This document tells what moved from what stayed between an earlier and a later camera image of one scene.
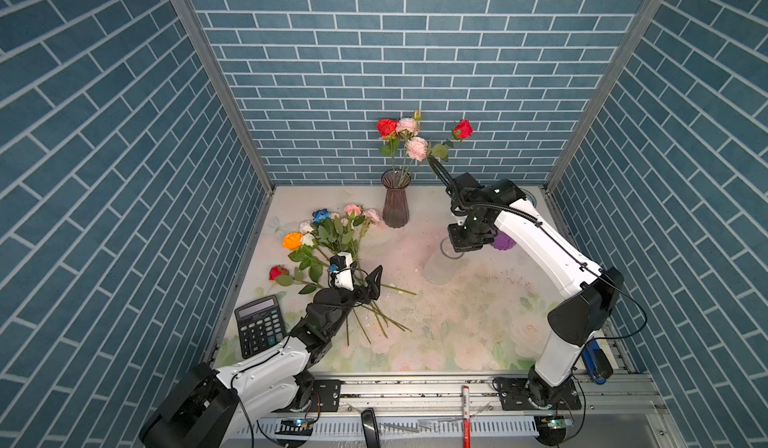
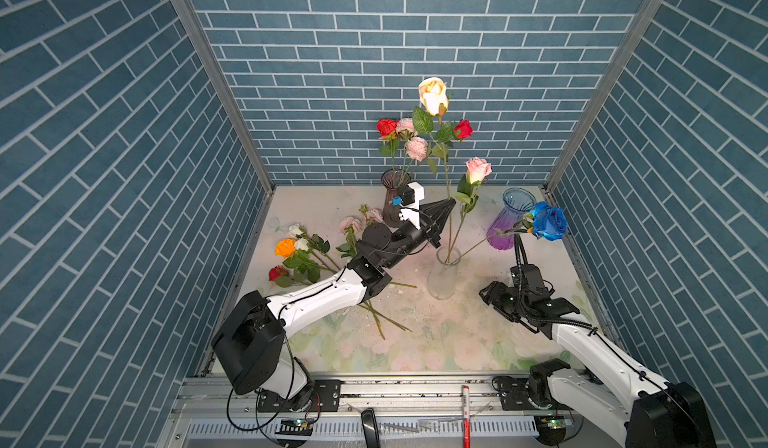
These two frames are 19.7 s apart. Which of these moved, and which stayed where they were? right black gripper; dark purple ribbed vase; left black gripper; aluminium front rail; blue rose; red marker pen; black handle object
Moved: left black gripper; blue rose; right black gripper
Stayed: red marker pen; black handle object; dark purple ribbed vase; aluminium front rail
